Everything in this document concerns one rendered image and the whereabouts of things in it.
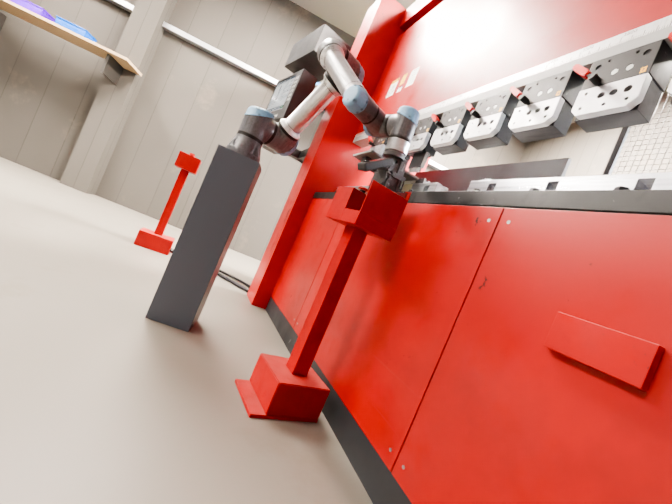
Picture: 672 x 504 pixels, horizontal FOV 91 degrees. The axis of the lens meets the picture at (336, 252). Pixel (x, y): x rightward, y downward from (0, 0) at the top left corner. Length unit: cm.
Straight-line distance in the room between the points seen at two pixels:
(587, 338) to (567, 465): 21
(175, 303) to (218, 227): 36
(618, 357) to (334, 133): 204
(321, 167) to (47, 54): 431
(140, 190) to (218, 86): 174
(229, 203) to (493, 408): 116
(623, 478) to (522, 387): 18
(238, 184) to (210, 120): 365
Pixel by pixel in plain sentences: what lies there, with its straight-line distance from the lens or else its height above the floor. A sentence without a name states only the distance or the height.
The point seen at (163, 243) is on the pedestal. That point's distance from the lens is 293.
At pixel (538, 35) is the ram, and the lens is 149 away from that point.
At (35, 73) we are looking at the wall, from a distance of 590.
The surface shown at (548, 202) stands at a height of 84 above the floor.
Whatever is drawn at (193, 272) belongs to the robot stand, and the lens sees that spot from 150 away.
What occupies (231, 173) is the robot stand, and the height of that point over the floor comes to 69.
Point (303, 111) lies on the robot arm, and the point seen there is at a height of 106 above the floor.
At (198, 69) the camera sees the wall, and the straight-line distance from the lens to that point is 532.
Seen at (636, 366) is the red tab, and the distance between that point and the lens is 68.
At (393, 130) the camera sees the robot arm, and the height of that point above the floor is 100.
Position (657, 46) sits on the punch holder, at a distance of 116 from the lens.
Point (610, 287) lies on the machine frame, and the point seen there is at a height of 69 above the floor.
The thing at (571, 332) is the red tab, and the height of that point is 59.
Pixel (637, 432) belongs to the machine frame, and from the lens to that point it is 70.
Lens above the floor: 56
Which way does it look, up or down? level
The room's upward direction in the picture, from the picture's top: 23 degrees clockwise
